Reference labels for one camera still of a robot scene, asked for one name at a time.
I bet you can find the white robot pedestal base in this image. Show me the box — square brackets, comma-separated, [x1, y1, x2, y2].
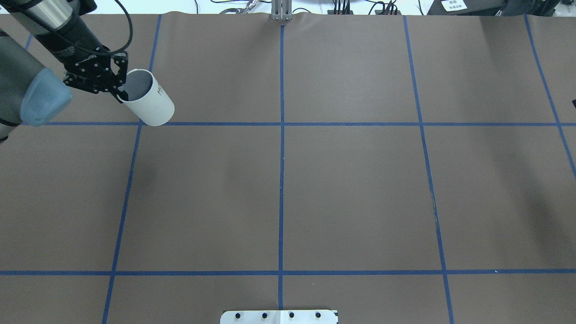
[220, 310, 339, 324]

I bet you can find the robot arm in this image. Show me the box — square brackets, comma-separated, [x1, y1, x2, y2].
[0, 0, 133, 142]

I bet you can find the aluminium frame post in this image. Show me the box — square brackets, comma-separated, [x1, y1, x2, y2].
[271, 0, 293, 21]

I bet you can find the white ribbed mug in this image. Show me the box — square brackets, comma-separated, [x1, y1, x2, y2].
[120, 68, 175, 126]

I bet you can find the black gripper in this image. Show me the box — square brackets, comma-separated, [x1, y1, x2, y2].
[63, 53, 129, 103]

